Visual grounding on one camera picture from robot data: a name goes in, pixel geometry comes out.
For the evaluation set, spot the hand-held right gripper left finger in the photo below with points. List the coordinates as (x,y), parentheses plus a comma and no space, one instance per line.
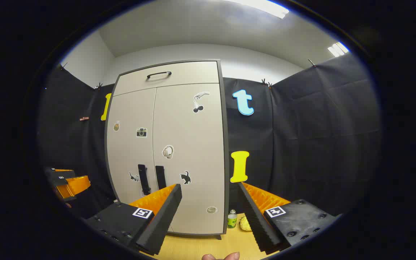
(164,220)

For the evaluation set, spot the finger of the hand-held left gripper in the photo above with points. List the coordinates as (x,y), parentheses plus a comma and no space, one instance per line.
(57,178)
(78,185)

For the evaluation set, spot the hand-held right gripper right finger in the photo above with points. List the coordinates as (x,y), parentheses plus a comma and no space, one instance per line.
(256,224)

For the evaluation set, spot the beige cabinet door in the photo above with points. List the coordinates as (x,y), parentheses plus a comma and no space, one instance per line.
(128,151)
(193,144)

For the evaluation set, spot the beige double-door shoe cabinet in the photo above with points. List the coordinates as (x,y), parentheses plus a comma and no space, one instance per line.
(225,144)

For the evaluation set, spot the beige cabinet drawer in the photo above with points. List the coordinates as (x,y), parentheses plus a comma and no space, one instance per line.
(193,74)

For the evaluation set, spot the yellow crumpled object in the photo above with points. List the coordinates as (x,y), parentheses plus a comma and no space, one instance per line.
(245,224)

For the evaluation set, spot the small green bottle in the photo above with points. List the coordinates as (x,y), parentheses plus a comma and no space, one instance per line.
(232,219)

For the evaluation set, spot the light wooden base board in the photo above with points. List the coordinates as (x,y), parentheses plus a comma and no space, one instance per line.
(200,247)

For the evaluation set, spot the black cloth clip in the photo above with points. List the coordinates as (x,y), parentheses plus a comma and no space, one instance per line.
(99,86)
(266,83)
(312,63)
(63,66)

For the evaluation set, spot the black backdrop cloth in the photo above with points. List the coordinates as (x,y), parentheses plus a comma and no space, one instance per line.
(320,126)

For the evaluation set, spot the small ceiling light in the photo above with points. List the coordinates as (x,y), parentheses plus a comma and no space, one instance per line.
(338,49)

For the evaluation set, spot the long ceiling light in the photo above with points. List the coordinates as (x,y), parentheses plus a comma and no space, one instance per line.
(265,7)

